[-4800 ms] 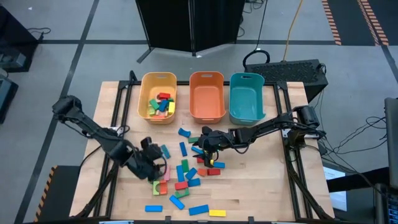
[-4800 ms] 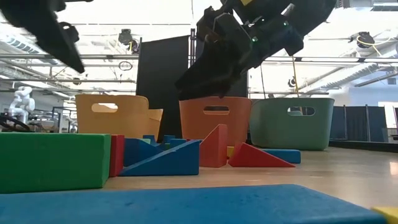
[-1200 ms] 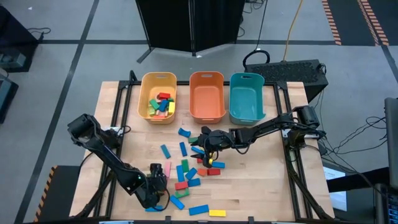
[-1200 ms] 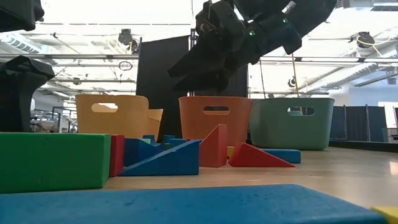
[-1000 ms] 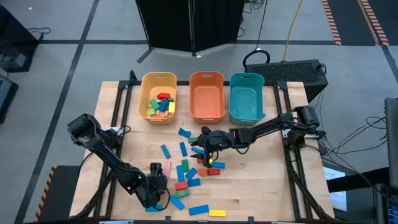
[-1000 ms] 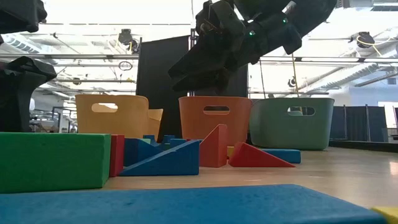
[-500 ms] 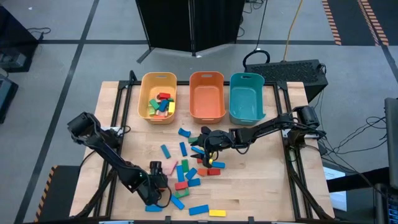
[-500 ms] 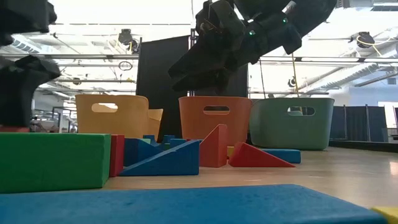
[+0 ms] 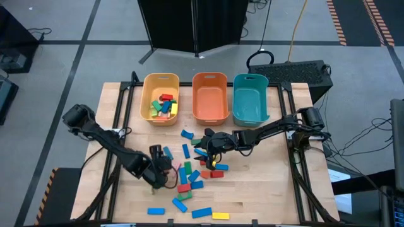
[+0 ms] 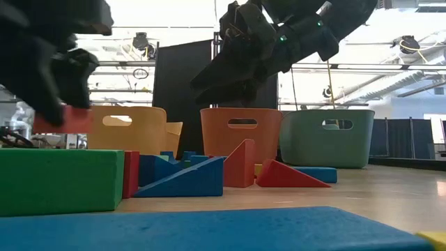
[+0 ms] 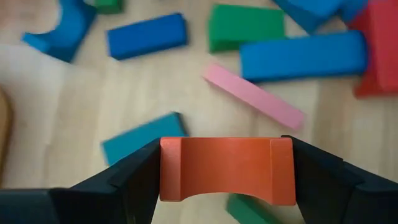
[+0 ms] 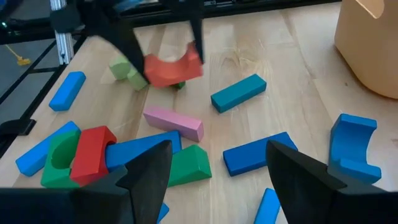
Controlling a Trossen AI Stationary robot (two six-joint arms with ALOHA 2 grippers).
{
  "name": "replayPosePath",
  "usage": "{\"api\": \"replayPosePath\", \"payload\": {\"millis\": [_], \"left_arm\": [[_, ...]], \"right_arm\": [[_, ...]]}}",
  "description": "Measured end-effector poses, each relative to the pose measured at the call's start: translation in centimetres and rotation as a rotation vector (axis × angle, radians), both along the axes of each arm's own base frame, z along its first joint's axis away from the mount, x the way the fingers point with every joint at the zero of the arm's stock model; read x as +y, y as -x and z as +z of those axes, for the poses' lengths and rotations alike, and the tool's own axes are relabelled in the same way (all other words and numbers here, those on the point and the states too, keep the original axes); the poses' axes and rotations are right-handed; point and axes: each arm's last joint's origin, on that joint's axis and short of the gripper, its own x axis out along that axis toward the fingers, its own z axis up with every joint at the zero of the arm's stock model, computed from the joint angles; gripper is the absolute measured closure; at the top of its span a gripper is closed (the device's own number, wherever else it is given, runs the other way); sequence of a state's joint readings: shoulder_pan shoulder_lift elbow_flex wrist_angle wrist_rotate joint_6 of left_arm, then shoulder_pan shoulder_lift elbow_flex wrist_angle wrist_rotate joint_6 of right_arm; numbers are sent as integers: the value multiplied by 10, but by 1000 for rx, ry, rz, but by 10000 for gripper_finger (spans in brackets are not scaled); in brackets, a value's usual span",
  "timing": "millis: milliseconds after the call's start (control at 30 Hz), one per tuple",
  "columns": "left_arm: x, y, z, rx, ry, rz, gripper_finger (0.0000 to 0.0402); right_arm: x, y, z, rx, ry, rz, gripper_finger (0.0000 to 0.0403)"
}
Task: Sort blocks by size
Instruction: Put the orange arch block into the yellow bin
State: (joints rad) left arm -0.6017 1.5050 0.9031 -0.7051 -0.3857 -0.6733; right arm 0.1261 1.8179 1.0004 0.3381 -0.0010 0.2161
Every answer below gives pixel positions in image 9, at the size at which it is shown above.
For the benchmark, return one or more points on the white paper sheet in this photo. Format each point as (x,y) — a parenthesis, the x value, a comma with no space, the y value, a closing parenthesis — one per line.
(344,203)

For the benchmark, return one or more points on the black computer case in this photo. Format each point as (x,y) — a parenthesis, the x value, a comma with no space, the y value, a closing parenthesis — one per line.
(290,75)

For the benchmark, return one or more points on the grey monitor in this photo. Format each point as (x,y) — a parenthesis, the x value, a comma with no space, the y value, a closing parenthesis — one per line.
(398,142)

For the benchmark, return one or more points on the long blue block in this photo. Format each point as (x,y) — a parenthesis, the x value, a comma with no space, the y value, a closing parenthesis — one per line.
(183,175)

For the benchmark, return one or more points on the small orange wedge block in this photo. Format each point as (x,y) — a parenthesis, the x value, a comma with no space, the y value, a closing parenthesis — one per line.
(164,115)

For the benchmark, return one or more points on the yellow arch block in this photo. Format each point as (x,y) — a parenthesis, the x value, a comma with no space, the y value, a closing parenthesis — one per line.
(174,109)

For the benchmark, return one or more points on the small light green block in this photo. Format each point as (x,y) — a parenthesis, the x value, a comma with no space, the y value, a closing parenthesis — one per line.
(154,113)

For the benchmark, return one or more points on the black hazard-striped floor mat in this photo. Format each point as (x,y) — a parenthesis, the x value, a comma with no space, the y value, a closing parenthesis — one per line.
(60,195)

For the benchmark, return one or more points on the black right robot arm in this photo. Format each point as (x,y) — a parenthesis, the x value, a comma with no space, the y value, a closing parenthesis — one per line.
(268,132)

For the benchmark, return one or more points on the black divider post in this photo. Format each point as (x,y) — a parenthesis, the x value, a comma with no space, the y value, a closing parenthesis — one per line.
(196,31)

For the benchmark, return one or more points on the black equipment cart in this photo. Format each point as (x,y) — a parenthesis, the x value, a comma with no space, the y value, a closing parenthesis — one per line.
(15,38)

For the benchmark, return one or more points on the black curtain panel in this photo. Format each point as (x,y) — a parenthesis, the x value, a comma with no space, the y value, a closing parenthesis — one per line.
(221,22)
(170,25)

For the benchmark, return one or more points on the blue rectangular block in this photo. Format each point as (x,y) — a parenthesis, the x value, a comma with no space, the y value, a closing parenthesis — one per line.
(194,176)
(179,205)
(186,150)
(201,152)
(165,107)
(156,211)
(222,167)

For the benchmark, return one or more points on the green rectangular block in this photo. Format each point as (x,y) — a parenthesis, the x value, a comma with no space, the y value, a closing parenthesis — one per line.
(187,168)

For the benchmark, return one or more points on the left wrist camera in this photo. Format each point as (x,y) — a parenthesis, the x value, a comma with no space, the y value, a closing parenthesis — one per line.
(155,148)

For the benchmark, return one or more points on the teal plastic bin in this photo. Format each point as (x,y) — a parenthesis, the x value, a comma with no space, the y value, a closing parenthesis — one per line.
(249,104)

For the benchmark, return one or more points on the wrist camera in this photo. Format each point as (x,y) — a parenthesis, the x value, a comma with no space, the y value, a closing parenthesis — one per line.
(155,148)
(208,130)

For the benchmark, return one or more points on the narrow blue block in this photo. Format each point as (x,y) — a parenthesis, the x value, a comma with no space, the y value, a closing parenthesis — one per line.
(168,153)

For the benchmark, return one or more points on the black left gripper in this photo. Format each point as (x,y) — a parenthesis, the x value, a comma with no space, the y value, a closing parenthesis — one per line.
(158,167)

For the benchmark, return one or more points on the black table frame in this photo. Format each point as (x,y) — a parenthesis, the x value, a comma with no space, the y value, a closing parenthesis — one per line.
(277,84)

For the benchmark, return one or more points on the blue wedge block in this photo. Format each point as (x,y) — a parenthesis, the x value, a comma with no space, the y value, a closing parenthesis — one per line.
(197,184)

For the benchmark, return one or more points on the dark monitor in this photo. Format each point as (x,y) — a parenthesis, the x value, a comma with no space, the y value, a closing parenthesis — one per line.
(6,97)

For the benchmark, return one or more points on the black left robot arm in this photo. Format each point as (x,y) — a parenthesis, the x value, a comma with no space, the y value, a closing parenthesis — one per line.
(110,142)

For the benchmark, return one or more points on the red rectangular block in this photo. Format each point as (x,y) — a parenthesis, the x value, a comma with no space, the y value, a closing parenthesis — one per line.
(167,97)
(184,188)

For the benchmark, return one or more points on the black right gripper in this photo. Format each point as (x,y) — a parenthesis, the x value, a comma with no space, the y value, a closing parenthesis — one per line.
(221,142)

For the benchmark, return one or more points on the red wedge block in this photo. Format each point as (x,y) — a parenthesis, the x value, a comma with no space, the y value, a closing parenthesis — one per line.
(216,174)

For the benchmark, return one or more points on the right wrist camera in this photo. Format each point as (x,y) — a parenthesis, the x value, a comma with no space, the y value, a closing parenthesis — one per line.
(208,130)

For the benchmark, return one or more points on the large blue flat block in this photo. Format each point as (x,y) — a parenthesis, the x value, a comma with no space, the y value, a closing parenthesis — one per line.
(201,212)

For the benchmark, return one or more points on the narrow pink block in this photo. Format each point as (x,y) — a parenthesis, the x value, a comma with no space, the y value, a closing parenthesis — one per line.
(176,165)

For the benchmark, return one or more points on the orange plastic bin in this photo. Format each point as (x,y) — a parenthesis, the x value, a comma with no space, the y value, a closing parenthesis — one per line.
(210,104)

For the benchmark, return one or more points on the yellow plastic bin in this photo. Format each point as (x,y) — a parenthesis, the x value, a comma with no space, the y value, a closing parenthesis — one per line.
(159,89)

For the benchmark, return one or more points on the yellow flat block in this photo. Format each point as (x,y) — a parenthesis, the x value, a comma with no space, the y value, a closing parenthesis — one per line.
(220,216)

